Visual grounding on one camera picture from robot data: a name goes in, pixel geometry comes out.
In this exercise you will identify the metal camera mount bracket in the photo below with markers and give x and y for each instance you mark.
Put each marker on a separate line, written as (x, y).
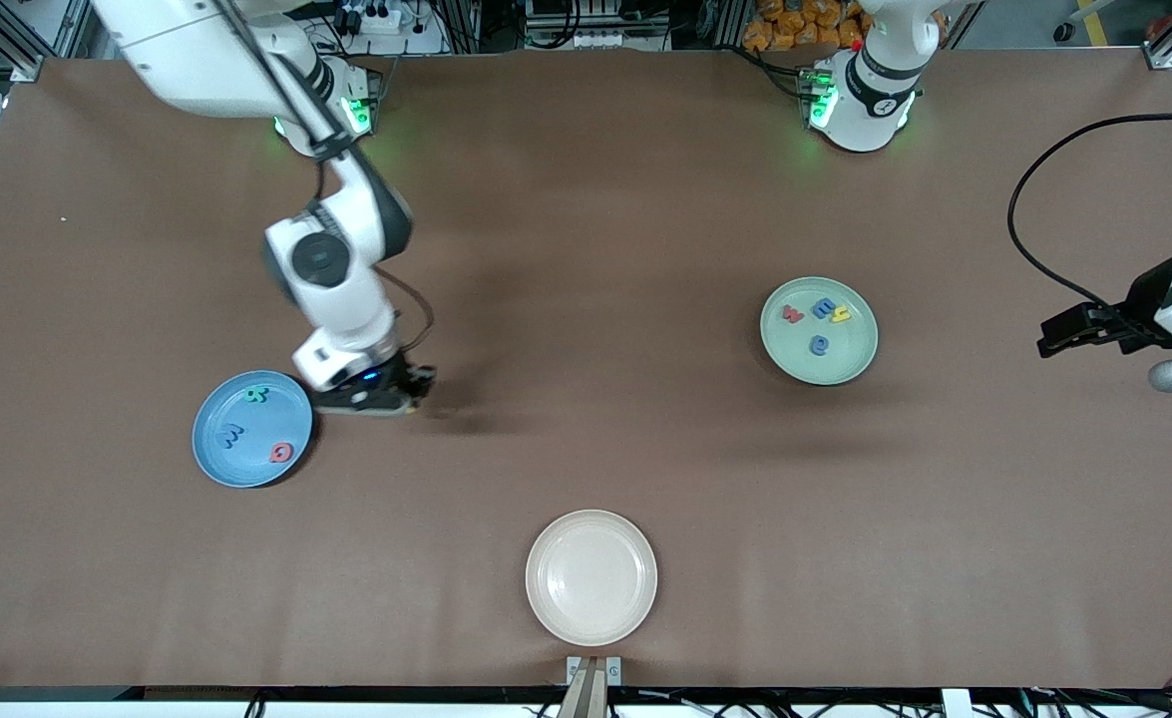
(593, 688)

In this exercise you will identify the bag of orange items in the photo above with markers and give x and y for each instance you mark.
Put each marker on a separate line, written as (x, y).
(795, 25)

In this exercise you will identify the white power strip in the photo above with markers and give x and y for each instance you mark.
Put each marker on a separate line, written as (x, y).
(386, 18)

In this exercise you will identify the red letter Q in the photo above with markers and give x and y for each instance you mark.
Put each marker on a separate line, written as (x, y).
(281, 454)

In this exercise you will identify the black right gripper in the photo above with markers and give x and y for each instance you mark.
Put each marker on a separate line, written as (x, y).
(404, 376)

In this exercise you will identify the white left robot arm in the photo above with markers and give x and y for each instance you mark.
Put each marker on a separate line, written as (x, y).
(870, 100)

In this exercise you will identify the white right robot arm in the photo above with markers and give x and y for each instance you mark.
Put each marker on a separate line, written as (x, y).
(336, 289)

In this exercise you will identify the blue letter W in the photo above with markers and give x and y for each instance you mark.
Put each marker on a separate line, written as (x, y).
(232, 436)

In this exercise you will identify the brown table cover sheet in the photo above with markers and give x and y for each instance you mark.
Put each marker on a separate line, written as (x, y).
(845, 499)

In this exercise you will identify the blue plate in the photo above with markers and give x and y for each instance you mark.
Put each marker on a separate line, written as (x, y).
(246, 469)

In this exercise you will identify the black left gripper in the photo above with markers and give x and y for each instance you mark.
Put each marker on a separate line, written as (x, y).
(1137, 305)

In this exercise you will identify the teal letter R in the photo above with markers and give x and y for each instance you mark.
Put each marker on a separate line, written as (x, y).
(256, 396)

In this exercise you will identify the green plate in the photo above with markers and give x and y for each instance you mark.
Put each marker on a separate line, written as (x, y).
(835, 364)

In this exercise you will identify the black electronics rack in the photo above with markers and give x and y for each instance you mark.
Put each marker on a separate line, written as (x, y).
(595, 20)

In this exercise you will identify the red letter w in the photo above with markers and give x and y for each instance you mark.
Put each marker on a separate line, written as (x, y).
(792, 314)

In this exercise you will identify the black caster wheel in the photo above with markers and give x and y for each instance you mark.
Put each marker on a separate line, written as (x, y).
(1064, 31)

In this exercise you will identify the yellow lowercase letter h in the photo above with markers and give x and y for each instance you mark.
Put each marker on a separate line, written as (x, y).
(842, 315)

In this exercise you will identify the blue letter e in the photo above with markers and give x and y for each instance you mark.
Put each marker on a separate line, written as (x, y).
(822, 309)

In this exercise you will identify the beige plate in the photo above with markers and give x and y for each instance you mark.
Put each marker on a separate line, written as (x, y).
(590, 578)

